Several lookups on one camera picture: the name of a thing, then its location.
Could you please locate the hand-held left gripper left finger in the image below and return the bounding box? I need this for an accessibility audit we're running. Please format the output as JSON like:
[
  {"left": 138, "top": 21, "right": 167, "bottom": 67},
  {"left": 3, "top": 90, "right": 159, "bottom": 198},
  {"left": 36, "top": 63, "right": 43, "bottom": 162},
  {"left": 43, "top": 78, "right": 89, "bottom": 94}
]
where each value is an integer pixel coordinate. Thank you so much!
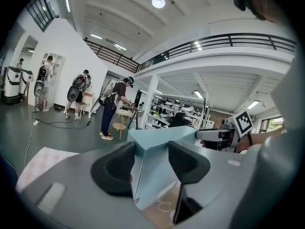
[{"left": 16, "top": 141, "right": 153, "bottom": 229}]

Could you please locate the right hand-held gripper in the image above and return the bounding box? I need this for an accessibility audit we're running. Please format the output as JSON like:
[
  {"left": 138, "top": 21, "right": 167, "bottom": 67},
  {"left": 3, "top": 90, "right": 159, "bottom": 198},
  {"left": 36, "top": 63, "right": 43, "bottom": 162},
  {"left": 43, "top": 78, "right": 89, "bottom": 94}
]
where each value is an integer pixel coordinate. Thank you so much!
[{"left": 195, "top": 111, "right": 253, "bottom": 154}]

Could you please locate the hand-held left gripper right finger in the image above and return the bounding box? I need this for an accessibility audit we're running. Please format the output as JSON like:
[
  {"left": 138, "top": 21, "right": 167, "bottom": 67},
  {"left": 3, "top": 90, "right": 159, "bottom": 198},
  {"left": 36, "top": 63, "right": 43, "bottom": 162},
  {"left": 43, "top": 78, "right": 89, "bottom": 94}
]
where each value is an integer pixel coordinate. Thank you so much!
[{"left": 168, "top": 140, "right": 263, "bottom": 229}]

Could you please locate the light blue box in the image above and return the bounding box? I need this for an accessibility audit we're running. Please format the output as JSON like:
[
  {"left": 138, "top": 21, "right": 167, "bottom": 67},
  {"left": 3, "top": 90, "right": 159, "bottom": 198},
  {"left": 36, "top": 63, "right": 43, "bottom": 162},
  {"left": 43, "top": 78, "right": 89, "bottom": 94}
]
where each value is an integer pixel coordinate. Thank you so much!
[{"left": 127, "top": 125, "right": 200, "bottom": 211}]

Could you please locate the person's right forearm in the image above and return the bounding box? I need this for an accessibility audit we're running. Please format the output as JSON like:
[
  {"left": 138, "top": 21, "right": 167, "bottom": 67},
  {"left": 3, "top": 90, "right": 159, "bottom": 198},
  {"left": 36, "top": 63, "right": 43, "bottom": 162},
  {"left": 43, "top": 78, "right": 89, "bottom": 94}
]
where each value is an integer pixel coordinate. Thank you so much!
[{"left": 237, "top": 131, "right": 284, "bottom": 154}]

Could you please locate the pink checked tablecloth table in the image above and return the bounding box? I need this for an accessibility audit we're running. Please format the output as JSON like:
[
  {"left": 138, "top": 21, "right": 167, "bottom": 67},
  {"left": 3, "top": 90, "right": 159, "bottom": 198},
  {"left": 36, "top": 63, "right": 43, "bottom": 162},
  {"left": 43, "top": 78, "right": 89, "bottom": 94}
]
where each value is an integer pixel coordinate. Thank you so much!
[{"left": 15, "top": 146, "right": 182, "bottom": 229}]

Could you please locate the black office chair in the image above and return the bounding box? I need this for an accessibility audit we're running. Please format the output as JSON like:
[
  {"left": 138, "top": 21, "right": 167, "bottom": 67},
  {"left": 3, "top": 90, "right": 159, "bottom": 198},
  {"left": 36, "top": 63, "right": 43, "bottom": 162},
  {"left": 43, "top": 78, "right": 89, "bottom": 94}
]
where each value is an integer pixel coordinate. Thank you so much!
[{"left": 170, "top": 112, "right": 187, "bottom": 128}]

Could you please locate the shelving rack with white appliances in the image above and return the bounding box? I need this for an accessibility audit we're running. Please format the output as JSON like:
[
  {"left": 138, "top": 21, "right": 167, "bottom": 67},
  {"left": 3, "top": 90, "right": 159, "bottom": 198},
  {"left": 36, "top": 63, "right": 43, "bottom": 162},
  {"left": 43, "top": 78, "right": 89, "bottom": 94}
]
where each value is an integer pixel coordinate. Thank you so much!
[{"left": 145, "top": 93, "right": 213, "bottom": 131}]

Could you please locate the dark blue chair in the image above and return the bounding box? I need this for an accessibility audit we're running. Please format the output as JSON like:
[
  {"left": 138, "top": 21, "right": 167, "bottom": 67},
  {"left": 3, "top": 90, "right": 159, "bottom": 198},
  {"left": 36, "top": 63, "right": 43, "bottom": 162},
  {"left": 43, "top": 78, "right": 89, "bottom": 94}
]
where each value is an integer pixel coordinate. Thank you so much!
[{"left": 0, "top": 151, "right": 19, "bottom": 183}]

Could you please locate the person's white shirt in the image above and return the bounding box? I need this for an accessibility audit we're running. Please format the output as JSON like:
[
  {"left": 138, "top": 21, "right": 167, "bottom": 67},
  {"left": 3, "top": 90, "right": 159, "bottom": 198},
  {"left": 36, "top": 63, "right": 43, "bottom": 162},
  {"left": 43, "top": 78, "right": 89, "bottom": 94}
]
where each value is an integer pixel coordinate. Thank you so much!
[{"left": 258, "top": 56, "right": 305, "bottom": 229}]

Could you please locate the black tripod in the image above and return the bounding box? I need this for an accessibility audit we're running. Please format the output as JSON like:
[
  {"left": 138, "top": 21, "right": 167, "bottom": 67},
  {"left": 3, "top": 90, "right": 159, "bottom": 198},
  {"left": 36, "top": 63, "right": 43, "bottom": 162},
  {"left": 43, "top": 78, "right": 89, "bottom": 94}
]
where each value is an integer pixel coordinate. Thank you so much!
[{"left": 128, "top": 110, "right": 139, "bottom": 130}]

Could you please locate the round wooden side table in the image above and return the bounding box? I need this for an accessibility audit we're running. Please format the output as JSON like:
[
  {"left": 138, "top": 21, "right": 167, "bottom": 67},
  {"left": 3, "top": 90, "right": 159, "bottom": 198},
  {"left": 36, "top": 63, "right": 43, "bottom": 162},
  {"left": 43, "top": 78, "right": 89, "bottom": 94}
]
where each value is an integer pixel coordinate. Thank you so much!
[{"left": 112, "top": 108, "right": 134, "bottom": 140}]

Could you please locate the black mezzanine railing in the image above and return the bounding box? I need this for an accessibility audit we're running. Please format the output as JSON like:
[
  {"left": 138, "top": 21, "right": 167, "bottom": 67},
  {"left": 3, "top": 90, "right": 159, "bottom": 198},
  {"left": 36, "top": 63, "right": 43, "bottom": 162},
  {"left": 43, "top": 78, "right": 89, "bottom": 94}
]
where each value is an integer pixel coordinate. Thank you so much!
[{"left": 83, "top": 33, "right": 298, "bottom": 73}]

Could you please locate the white mobile robot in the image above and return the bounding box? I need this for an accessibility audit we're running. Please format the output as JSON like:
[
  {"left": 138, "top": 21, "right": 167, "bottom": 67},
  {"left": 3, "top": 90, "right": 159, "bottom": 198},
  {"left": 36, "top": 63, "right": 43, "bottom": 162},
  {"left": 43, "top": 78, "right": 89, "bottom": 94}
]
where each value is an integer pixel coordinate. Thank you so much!
[
  {"left": 19, "top": 69, "right": 34, "bottom": 102},
  {"left": 1, "top": 65, "right": 22, "bottom": 104}
]

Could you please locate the person's face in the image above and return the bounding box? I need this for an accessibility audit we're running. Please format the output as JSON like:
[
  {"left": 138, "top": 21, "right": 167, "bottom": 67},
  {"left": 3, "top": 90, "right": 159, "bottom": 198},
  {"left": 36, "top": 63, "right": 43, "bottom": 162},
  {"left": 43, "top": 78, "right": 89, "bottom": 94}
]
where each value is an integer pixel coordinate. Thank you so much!
[{"left": 246, "top": 0, "right": 286, "bottom": 25}]

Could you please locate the white extension cable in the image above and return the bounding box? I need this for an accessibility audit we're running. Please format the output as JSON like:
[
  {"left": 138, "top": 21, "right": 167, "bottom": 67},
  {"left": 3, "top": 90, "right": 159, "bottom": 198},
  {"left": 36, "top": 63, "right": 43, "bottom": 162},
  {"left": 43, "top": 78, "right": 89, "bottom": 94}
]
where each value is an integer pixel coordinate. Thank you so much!
[{"left": 23, "top": 119, "right": 41, "bottom": 170}]

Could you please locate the black floor cable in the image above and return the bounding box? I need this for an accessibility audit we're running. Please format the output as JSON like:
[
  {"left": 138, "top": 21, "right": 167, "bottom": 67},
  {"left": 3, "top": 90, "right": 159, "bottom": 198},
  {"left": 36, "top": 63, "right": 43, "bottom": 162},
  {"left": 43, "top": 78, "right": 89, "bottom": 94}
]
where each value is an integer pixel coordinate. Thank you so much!
[{"left": 31, "top": 110, "right": 93, "bottom": 130}]

